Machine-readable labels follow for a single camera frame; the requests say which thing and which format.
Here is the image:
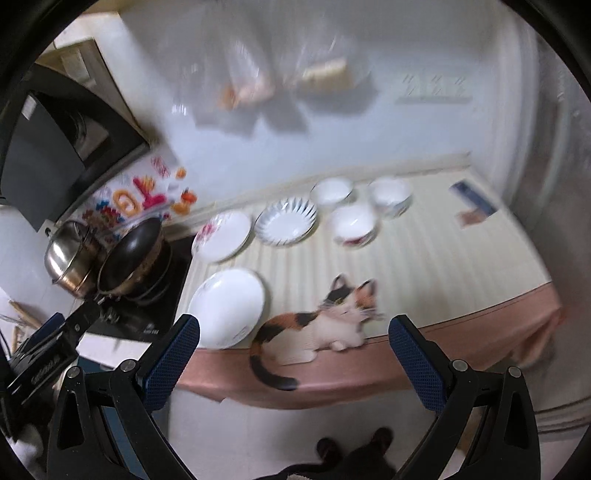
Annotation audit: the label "white plate grey swirl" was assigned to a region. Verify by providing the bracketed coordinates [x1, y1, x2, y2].
[186, 268, 266, 350]

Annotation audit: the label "white plate pink flowers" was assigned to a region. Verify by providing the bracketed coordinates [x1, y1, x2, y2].
[191, 210, 252, 263]

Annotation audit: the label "white bowl red flowers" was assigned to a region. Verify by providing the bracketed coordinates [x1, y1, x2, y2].
[329, 203, 378, 248]

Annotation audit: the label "white bowl blue pattern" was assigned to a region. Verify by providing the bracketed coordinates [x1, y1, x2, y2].
[369, 176, 413, 218]

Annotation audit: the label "white plate blue stripes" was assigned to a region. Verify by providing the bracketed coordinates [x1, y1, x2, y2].
[254, 197, 318, 247]

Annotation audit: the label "white bowl dark rim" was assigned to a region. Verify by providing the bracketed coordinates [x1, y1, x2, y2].
[311, 177, 353, 209]

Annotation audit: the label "black gas stove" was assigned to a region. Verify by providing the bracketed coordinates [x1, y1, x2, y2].
[87, 234, 192, 342]

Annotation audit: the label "black frying pan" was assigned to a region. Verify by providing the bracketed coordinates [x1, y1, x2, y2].
[59, 217, 165, 342]

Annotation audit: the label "steel pot with lid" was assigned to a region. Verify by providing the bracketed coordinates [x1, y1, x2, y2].
[44, 220, 106, 299]

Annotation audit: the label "blue card on table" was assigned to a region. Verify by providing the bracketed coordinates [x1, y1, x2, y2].
[450, 180, 497, 217]

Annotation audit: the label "black range hood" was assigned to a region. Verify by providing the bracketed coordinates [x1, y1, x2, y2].
[1, 64, 149, 231]

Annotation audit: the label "clear hanging plastic bag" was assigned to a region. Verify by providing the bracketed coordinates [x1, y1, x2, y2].
[173, 16, 370, 122]

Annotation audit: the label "colourful wall sticker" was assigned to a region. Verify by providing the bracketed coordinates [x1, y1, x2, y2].
[72, 148, 198, 245]

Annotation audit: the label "white wall power outlet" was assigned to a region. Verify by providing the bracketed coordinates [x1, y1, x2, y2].
[394, 71, 473, 104]

